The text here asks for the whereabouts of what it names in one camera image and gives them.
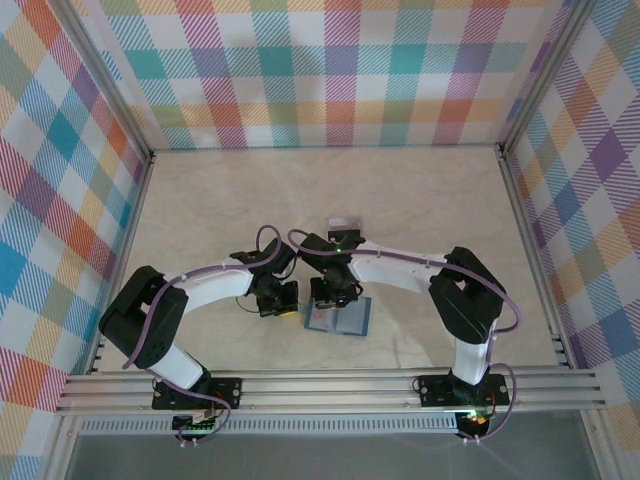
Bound blue leather card holder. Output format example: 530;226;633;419
304;296;374;336

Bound aluminium frame post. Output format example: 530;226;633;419
58;0;157;164
498;0;599;157

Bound aluminium side rail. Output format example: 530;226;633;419
84;152;157;376
497;144;576;371

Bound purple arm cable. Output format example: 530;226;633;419
288;228;524;444
122;224;282;447

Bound translucent grey card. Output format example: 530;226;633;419
326;215;365;235

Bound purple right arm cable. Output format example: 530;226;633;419
288;228;524;444

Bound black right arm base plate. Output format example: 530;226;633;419
416;372;512;409

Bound grey slotted cable duct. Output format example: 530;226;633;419
78;417;461;437

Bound white card pink print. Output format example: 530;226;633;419
310;304;335;329

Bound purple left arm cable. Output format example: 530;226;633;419
122;224;282;447

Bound grey metal panel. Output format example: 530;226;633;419
64;433;601;480

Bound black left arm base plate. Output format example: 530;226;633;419
151;377;245;412

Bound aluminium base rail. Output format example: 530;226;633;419
53;366;610;417

